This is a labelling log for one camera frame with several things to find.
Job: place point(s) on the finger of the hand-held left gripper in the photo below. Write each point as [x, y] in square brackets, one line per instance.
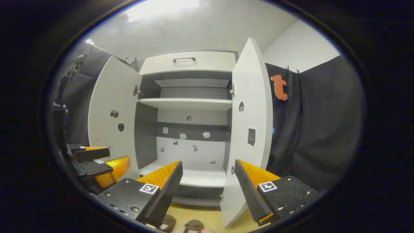
[97, 168]
[95, 154]

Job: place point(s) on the white door with headphone sticker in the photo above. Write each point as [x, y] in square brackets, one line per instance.
[250, 97]

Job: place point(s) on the metal door hinge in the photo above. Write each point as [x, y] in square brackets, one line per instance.
[137, 91]
[232, 91]

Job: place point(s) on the black backdrop cloth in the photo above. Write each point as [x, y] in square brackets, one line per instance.
[323, 129]

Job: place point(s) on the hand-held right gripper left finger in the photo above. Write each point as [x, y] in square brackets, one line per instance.
[168, 191]

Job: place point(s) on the small ceiling light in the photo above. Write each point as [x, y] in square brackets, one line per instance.
[89, 41]

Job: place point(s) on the white door with camera sticker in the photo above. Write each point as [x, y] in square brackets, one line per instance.
[113, 97]

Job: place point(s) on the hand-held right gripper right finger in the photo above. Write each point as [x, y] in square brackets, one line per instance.
[249, 191]

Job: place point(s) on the dark stand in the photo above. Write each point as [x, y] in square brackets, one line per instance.
[69, 72]

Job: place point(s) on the wide white cabinet shelf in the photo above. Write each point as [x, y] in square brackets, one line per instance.
[187, 104]

